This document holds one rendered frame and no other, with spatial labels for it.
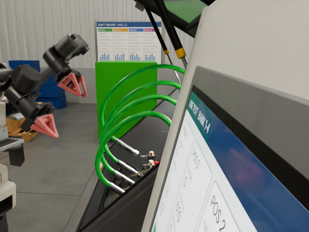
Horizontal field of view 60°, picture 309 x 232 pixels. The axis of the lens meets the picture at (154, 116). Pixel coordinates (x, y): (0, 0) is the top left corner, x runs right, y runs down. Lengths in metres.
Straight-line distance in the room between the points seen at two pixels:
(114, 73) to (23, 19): 4.84
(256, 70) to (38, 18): 8.18
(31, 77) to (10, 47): 7.92
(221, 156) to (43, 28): 8.13
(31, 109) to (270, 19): 0.76
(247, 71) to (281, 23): 0.04
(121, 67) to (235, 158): 4.00
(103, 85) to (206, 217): 4.04
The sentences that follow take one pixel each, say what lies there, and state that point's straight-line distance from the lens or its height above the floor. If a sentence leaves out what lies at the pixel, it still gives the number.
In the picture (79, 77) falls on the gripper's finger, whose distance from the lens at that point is 1.03.
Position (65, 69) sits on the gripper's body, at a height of 1.40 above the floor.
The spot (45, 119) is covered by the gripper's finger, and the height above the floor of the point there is 1.26.
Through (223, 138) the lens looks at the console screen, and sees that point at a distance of 0.21.
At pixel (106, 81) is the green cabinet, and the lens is 4.19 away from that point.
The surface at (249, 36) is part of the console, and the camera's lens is 0.24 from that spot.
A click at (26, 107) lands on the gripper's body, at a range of 0.88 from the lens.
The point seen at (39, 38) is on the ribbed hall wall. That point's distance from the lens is 8.29.
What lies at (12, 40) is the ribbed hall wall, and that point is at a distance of 8.70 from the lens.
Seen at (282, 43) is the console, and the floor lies 1.47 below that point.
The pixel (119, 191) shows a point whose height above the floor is 1.09.
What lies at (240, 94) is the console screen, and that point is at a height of 1.43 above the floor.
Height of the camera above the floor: 1.46
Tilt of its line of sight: 14 degrees down
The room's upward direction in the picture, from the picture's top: straight up
